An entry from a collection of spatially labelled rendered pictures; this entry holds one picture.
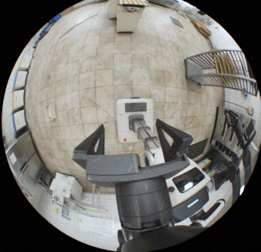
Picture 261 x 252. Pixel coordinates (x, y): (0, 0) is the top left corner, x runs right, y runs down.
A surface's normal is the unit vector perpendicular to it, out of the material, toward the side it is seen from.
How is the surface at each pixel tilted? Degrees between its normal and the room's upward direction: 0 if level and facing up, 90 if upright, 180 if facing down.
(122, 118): 0
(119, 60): 0
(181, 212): 90
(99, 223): 90
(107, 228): 90
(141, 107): 0
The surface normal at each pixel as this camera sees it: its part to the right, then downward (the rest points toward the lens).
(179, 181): -0.03, -0.96
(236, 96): -0.99, 0.07
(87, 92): 0.16, 0.28
